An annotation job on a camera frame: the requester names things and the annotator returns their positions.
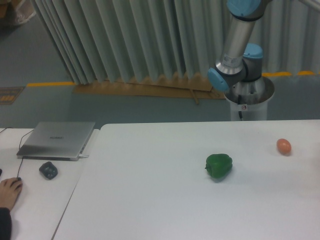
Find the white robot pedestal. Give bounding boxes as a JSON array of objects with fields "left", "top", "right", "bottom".
[{"left": 224, "top": 76, "right": 275, "bottom": 121}]

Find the brown egg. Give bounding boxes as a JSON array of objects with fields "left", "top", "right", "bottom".
[{"left": 276, "top": 138, "right": 292, "bottom": 155}]

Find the pale green pleated curtain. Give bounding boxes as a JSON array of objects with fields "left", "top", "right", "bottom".
[{"left": 33, "top": 0, "right": 320, "bottom": 84}]

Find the person's bare hand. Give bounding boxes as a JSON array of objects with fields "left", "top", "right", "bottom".
[{"left": 0, "top": 177, "right": 23, "bottom": 211}]

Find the green bell pepper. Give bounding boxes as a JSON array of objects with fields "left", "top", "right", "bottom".
[{"left": 205, "top": 153, "right": 233, "bottom": 179}]

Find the flat brown cardboard sheet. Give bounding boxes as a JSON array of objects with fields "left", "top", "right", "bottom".
[{"left": 73, "top": 73, "right": 225, "bottom": 105}]

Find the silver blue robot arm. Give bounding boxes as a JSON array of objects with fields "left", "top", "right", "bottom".
[{"left": 207, "top": 0, "right": 320, "bottom": 92}]

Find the dark sleeved forearm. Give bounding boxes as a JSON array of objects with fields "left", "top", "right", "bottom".
[{"left": 0, "top": 207, "right": 12, "bottom": 240}]

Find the small black controller device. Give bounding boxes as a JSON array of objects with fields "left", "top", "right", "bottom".
[{"left": 39, "top": 161, "right": 58, "bottom": 180}]

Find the silver closed laptop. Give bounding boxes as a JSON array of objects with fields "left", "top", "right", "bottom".
[{"left": 16, "top": 121, "right": 95, "bottom": 161}]

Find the black mouse cable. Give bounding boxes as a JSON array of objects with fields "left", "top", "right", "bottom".
[{"left": 0, "top": 127, "right": 34, "bottom": 179}]

